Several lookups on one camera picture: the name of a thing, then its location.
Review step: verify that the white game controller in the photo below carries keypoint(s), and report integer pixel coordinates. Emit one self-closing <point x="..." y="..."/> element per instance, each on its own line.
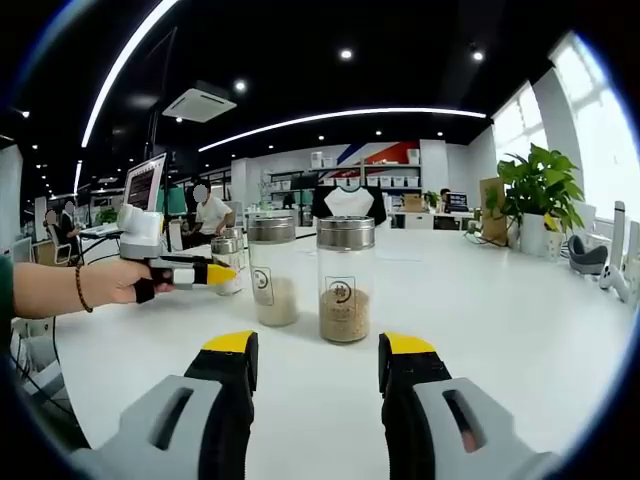
<point x="615" y="282"/>

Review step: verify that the white laptop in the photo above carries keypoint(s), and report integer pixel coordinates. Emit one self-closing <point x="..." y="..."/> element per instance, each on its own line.
<point x="145" y="182"/>

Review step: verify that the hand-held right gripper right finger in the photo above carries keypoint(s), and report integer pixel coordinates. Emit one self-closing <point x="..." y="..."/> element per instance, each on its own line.
<point x="430" y="435"/>

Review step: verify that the row of white storage bins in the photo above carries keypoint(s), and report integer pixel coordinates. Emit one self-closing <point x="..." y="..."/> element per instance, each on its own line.
<point x="395" y="181"/>

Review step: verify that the white black raglan shirt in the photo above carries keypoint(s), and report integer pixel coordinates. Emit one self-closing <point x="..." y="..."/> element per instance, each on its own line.
<point x="350" y="200"/>

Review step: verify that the tall brown cardboard box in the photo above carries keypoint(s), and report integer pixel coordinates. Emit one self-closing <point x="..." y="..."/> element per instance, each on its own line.
<point x="492" y="210"/>

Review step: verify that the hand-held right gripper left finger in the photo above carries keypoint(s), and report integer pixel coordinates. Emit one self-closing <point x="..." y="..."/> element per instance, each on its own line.
<point x="165" y="430"/>

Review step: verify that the black vertical pole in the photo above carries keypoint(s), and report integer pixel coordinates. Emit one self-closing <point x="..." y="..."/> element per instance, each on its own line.
<point x="160" y="100"/>

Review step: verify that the teal partition panel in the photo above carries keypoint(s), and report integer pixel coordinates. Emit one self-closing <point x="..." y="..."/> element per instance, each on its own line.
<point x="172" y="200"/>

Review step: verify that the grey headset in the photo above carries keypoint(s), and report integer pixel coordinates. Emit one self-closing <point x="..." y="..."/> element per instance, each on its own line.
<point x="587" y="257"/>

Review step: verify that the curved ceiling strip light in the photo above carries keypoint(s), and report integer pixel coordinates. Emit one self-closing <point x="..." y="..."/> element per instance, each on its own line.
<point x="400" y="110"/>
<point x="105" y="81"/>

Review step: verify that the small potted plant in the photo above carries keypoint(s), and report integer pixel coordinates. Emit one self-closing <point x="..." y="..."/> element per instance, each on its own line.
<point x="431" y="199"/>

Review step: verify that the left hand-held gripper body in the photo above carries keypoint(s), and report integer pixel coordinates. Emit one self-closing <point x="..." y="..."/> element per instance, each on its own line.
<point x="142" y="235"/>

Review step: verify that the small cardboard box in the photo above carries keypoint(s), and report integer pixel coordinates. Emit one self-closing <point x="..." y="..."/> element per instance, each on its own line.
<point x="413" y="202"/>

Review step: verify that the grey office chair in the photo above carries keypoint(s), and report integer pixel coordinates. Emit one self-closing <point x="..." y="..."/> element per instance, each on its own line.
<point x="236" y="214"/>

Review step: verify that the large bright window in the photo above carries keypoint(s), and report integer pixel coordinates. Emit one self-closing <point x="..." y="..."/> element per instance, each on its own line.
<point x="600" y="125"/>
<point x="520" y="125"/>

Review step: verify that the large potted green plant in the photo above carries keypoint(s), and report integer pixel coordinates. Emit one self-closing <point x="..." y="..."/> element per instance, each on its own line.
<point x="542" y="180"/>

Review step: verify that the person's left hand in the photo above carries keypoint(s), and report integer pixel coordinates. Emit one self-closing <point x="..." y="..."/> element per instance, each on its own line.
<point x="112" y="282"/>

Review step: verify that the round ceiling spotlights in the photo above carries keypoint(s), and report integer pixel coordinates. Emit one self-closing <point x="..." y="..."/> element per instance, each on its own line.
<point x="346" y="53"/>

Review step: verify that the red blue wall graphic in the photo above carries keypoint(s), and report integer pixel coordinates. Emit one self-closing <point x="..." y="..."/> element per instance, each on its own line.
<point x="395" y="152"/>

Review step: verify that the dark computer monitor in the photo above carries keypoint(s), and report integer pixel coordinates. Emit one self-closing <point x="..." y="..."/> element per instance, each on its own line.
<point x="457" y="202"/>

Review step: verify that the ceiling air conditioner unit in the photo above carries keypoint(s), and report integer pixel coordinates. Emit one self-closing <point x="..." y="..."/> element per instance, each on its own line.
<point x="200" y="102"/>

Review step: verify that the metal storage shelf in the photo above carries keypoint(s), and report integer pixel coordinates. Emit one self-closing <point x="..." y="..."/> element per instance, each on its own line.
<point x="300" y="172"/>

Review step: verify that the tall seasoning bottle brown grains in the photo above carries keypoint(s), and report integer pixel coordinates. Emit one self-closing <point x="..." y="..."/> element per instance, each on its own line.
<point x="345" y="315"/>

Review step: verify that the white thermos bottle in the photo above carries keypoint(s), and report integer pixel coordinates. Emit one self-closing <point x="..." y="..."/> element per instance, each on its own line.
<point x="618" y="235"/>

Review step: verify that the tall seasoning bottle white grains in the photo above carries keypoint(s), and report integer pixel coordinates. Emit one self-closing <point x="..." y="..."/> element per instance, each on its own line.
<point x="275" y="305"/>

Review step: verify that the white patterned cup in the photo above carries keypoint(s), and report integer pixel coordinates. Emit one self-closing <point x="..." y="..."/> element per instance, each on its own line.
<point x="555" y="247"/>

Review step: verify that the short seasoning bottle white powder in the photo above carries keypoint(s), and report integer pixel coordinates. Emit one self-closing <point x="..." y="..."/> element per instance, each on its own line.
<point x="230" y="290"/>

